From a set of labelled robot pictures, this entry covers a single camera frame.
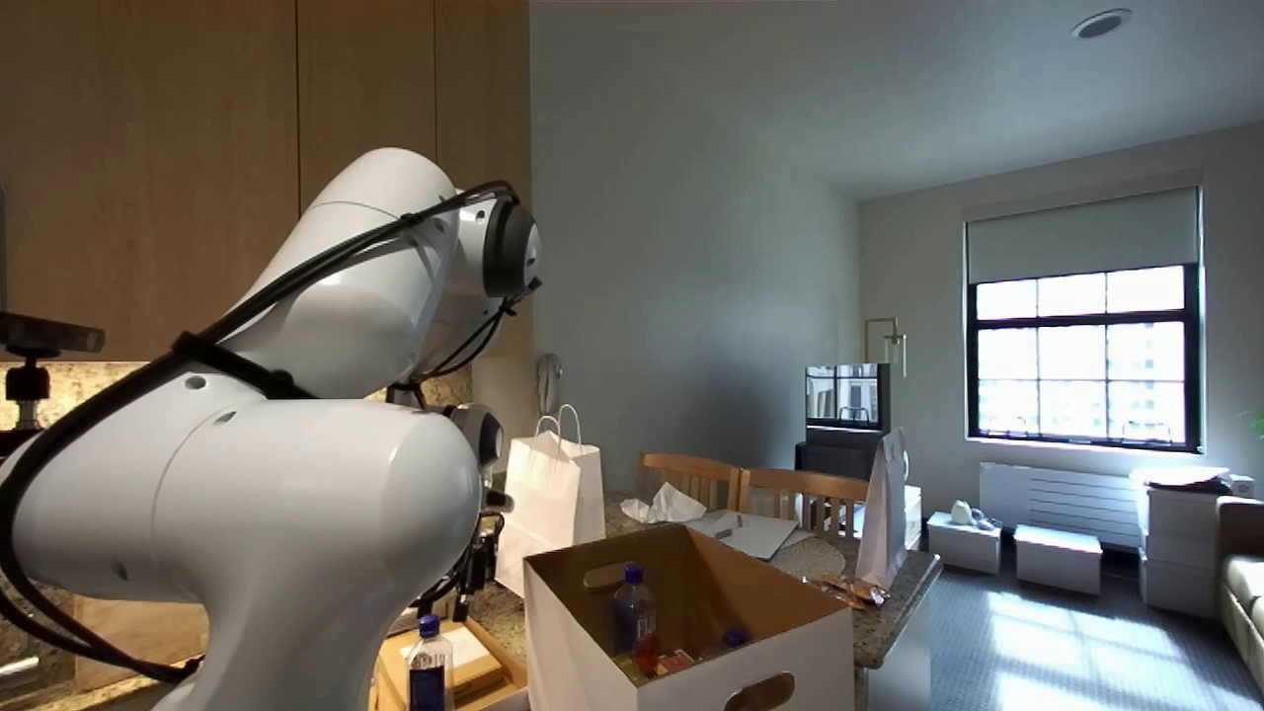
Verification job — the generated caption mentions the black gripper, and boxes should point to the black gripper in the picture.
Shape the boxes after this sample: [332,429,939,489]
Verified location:
[453,506,515,618]

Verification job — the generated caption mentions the tan box white label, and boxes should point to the tan box white label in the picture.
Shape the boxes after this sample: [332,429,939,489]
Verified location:
[371,617,510,711]

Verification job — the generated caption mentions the cardboard box white outside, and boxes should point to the cardboard box white outside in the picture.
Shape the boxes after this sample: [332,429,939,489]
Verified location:
[523,520,858,711]

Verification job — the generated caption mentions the white storage box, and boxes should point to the white storage box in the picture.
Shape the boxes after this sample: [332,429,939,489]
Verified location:
[1013,520,1105,601]
[926,506,1005,576]

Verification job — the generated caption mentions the crumpled white tissue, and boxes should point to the crumpled white tissue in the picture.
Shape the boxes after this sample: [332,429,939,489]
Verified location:
[618,483,712,530]

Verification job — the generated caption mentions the wooden chair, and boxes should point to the wooden chair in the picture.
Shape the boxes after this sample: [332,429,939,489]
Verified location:
[733,464,872,543]
[639,450,744,512]

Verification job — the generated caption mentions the small lit monitor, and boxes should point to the small lit monitor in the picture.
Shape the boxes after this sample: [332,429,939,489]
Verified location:
[802,360,895,435]

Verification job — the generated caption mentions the tall white plastic bag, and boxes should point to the tall white plastic bag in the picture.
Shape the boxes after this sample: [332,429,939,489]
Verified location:
[858,429,913,589]

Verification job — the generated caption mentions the white radiator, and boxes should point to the white radiator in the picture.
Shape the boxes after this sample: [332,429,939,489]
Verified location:
[977,458,1146,550]

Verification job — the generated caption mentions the black framed window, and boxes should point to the black framed window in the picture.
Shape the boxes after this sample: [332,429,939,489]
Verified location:
[966,259,1203,455]

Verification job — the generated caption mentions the white roller blind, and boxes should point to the white roller blind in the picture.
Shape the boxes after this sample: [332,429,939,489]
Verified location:
[960,184,1207,287]

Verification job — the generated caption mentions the white cabinet stack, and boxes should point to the white cabinet stack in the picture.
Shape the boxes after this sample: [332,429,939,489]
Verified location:
[1135,464,1255,618]

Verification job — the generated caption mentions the beige sofa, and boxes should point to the beige sofa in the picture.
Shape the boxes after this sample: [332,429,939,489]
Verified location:
[1218,492,1264,658]

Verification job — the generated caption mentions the round ceiling light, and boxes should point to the round ceiling light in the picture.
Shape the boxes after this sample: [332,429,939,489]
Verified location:
[1067,3,1135,42]

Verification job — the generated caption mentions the white paper bag with handles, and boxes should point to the white paper bag with handles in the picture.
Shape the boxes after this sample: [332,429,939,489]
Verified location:
[496,404,608,603]

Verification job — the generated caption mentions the grey wall phone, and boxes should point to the grey wall phone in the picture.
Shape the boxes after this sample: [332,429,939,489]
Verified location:
[529,351,568,416]

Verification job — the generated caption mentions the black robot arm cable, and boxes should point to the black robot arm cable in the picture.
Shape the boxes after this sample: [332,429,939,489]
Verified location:
[0,176,525,687]

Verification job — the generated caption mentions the black camera on tripod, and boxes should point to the black camera on tripod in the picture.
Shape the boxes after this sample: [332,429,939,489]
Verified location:
[0,310,108,435]

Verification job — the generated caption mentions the wooden wall cabinet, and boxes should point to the wooden wall cabinet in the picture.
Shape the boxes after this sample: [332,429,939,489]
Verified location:
[0,0,534,362]

